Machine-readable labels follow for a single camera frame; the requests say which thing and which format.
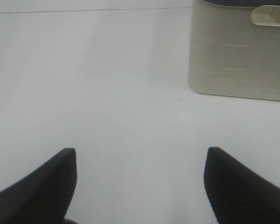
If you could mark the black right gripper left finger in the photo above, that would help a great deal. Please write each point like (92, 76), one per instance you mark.
(44, 195)

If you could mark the beige plastic storage basket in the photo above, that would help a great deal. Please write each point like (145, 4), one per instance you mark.
(235, 48)

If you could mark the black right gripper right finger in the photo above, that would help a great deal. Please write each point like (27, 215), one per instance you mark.
(236, 194)

